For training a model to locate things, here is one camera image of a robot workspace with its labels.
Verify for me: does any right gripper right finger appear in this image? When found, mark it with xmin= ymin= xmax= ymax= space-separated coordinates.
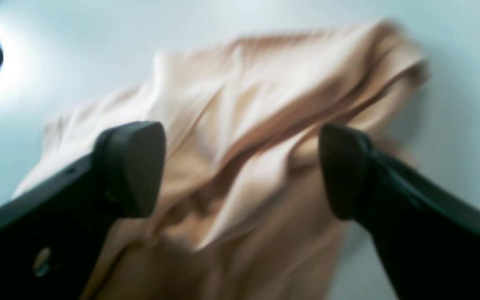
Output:
xmin=318 ymin=124 xmax=480 ymax=300

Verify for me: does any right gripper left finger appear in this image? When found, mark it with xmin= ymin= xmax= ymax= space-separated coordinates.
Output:
xmin=0 ymin=121 xmax=166 ymax=300

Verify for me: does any beige T-shirt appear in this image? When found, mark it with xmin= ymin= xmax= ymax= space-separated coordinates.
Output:
xmin=14 ymin=21 xmax=426 ymax=300

